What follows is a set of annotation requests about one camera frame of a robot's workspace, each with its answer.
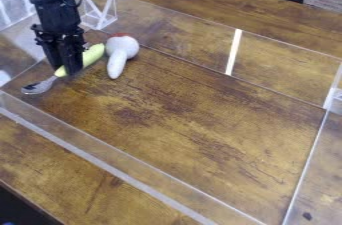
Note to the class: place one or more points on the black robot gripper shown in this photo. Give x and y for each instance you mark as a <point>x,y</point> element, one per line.
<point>57,31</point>

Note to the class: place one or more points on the green handled metal spoon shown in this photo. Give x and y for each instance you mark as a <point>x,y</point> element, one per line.
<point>91,55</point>

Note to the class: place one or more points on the white toy mushroom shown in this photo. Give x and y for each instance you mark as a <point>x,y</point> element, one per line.
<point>121,48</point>

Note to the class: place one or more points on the clear acrylic triangle bracket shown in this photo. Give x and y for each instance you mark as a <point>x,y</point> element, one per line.
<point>96,18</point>

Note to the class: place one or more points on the clear acrylic enclosure wall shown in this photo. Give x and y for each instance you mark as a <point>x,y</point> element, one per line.
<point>218,131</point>

